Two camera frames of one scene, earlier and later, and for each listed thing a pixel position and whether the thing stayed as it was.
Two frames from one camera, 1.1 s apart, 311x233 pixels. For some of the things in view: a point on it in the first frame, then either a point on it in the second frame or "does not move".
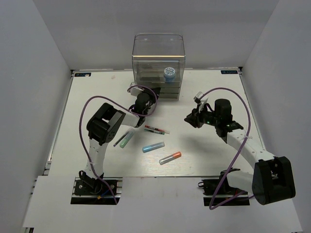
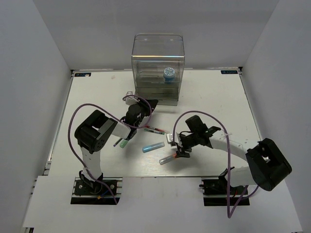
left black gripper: (150, 93) → (144, 104)
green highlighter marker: (127, 139) does not move
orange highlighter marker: (165, 159) does not move
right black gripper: (195, 118) → (181, 153)
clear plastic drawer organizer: (158, 60) does not move
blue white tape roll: (169, 74) does not move
